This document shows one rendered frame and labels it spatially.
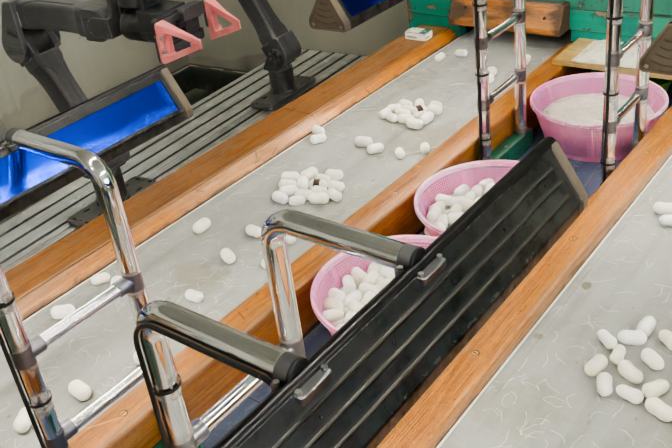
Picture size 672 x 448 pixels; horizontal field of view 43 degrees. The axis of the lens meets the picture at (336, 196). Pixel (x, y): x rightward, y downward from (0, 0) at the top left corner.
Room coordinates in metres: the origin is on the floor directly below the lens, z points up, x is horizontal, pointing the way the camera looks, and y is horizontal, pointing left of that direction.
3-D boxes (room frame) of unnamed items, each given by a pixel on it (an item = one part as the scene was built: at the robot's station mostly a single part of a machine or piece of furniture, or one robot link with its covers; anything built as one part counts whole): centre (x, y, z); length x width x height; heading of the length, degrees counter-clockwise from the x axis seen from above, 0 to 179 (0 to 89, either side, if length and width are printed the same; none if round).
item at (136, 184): (1.56, 0.46, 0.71); 0.20 x 0.07 x 0.08; 143
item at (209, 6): (1.38, 0.16, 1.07); 0.09 x 0.07 x 0.07; 53
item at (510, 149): (1.54, -0.28, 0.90); 0.20 x 0.19 x 0.45; 139
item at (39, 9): (1.55, 0.45, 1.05); 0.30 x 0.09 x 0.12; 53
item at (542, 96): (1.54, -0.55, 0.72); 0.27 x 0.27 x 0.10
